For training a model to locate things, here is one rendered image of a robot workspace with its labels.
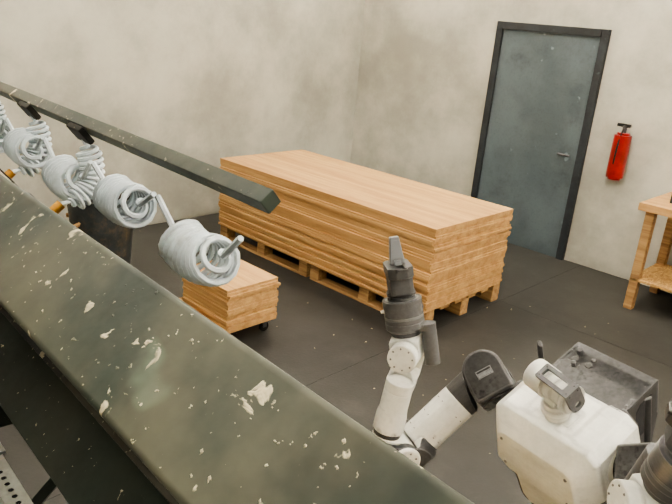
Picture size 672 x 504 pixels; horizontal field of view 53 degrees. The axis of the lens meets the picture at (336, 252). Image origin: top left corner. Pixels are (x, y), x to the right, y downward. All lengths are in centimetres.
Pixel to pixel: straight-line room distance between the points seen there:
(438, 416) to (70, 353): 117
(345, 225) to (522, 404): 378
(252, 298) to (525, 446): 312
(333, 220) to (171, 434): 484
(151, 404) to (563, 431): 112
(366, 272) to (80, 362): 459
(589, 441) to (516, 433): 15
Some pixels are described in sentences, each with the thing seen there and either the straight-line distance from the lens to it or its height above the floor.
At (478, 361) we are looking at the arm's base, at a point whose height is 136.
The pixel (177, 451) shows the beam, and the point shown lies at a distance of 45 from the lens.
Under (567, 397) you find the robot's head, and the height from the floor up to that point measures 144.
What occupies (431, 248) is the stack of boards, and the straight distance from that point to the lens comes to 467.
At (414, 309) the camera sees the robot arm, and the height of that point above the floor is 150.
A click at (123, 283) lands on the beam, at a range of 59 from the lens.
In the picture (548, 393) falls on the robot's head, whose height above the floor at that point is 141.
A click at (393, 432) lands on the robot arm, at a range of 159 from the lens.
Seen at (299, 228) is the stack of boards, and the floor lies 41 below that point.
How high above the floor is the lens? 209
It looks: 19 degrees down
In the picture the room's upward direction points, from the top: 5 degrees clockwise
